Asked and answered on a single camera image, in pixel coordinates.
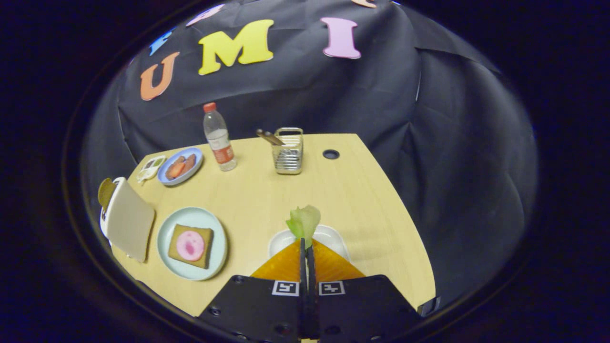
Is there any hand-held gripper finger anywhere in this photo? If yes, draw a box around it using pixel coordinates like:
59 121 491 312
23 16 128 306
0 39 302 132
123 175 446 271
307 237 422 343
198 237 308 343

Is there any green lettuce leaf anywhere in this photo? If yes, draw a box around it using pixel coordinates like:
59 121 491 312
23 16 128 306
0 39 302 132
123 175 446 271
285 205 322 249

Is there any white square plate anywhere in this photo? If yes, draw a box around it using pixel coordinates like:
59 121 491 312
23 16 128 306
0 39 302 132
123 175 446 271
267 224 351 262

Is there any toast slice under ham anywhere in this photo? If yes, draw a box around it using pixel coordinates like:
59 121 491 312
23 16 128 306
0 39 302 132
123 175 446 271
168 223 214 270

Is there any pink ham slice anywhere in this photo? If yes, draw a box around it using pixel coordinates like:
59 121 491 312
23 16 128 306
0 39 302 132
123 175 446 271
176 231 206 262

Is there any light green round plate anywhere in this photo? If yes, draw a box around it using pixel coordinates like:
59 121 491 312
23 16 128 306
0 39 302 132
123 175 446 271
157 206 229 281

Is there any clear water bottle red cap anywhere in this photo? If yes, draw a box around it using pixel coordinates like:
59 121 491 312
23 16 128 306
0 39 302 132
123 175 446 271
203 102 237 172

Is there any blue round plate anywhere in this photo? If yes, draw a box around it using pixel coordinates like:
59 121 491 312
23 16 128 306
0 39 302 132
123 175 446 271
157 147 204 186

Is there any white toaster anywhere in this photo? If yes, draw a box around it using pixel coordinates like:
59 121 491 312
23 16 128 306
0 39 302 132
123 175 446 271
99 177 156 263

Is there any white divided seasoning tray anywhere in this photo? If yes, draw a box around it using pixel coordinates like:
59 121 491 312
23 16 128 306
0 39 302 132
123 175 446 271
137 155 167 184

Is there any black backdrop cloth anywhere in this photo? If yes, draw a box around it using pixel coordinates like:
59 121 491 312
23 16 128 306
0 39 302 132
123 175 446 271
83 0 539 310

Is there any black table edge bracket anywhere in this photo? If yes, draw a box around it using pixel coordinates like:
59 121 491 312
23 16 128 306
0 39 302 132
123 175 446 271
417 296 442 317

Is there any metal wire utensil holder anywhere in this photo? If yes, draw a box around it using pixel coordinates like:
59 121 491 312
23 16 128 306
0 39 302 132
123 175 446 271
272 127 304 175

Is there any brown-handled utensil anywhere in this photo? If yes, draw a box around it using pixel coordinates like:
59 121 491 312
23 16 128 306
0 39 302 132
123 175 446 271
256 129 286 146

